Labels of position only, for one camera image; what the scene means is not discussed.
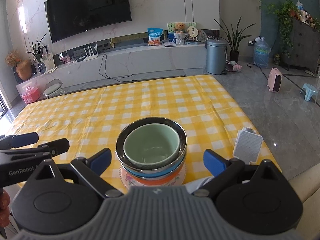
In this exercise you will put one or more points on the blue snack bag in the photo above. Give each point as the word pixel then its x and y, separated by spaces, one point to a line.
pixel 154 36

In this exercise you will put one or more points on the white wifi router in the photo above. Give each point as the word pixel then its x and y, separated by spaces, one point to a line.
pixel 91 52

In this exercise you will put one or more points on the orange round vase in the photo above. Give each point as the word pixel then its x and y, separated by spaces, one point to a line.
pixel 24 70

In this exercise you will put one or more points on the green ceramic bowl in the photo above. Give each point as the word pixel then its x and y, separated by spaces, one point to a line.
pixel 152 146

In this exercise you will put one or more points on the grey drawer cabinet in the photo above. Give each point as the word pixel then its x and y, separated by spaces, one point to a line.
pixel 305 51

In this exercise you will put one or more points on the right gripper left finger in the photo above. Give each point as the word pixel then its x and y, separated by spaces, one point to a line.
pixel 89 172

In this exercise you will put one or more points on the white marble tv console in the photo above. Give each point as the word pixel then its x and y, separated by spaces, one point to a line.
pixel 122 63

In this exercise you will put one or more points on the white mesh rectangular device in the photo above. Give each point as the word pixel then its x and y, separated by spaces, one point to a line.
pixel 247 145

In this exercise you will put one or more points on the blue water jug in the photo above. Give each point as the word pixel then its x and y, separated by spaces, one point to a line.
pixel 261 52

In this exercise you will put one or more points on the pink plastic storage box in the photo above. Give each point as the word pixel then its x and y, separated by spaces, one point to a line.
pixel 30 95

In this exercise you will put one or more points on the person left hand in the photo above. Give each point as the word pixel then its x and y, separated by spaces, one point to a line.
pixel 4 211

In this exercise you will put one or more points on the trailing ivy plant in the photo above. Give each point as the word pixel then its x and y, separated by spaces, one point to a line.
pixel 285 13

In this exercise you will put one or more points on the teddy bear toy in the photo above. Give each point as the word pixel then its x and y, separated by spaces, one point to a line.
pixel 179 33

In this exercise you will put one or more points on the tall green floor plant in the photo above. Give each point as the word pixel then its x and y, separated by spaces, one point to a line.
pixel 234 37

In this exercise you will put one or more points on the clear glass floral plate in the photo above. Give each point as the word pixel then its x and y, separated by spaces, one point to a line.
pixel 127 177

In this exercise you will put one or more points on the potted plant blue vase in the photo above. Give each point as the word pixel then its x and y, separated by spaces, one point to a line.
pixel 37 52

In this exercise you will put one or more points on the steel bowl blue outside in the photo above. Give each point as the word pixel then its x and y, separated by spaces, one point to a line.
pixel 156 172

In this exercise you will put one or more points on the yellow checkered tablecloth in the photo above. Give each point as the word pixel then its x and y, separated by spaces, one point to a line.
pixel 93 119

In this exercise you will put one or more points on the steel bowl orange outside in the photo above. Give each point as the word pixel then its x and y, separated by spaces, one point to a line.
pixel 152 179

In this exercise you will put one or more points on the small blue plastic stool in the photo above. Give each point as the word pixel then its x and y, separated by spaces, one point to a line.
pixel 310 91

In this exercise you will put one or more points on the black wall television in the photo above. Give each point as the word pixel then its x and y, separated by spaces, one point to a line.
pixel 66 18

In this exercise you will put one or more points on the grey metal trash bin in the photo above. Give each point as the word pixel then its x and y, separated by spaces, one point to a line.
pixel 216 56

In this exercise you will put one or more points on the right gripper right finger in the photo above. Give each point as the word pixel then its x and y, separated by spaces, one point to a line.
pixel 224 172

